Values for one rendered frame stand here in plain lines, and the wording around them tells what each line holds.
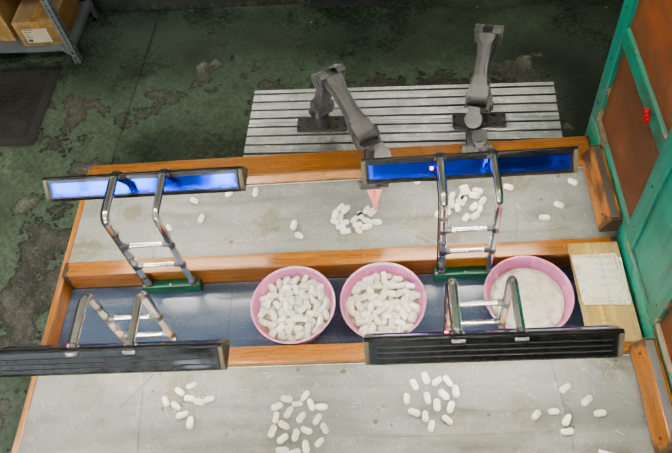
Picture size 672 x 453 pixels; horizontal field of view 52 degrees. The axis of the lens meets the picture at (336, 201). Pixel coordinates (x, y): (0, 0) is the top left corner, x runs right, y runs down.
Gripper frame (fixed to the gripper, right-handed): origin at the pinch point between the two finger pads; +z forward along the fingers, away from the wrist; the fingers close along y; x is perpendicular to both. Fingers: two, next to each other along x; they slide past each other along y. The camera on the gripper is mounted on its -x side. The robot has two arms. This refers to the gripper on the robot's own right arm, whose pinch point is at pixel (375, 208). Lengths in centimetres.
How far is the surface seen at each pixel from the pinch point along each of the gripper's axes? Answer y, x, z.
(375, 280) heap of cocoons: -1.0, -8.0, 22.3
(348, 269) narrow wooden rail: -9.7, -4.7, 19.1
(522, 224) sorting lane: 47.6, 2.7, 8.1
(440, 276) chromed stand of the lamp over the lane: 19.8, -4.9, 22.6
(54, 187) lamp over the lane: -97, -23, -14
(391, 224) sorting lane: 4.9, 4.6, 6.3
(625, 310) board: 72, -22, 31
